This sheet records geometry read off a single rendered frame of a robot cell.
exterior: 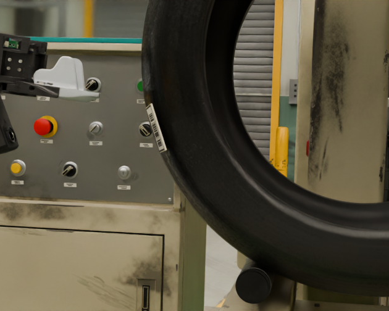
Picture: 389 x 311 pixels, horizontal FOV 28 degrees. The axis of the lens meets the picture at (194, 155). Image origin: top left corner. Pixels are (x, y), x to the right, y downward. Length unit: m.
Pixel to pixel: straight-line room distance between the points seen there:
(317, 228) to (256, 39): 9.58
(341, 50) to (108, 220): 0.71
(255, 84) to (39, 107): 8.66
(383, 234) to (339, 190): 0.42
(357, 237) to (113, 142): 0.97
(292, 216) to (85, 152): 0.96
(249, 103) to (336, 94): 9.12
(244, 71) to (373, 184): 9.18
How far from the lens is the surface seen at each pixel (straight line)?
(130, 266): 1.77
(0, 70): 1.11
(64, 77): 1.09
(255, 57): 10.47
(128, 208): 1.76
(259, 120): 10.42
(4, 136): 1.13
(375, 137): 1.34
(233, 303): 1.05
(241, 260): 1.34
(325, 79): 1.33
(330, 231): 0.93
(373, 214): 1.22
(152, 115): 0.95
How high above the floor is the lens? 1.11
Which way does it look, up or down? 3 degrees down
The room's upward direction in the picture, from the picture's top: 2 degrees clockwise
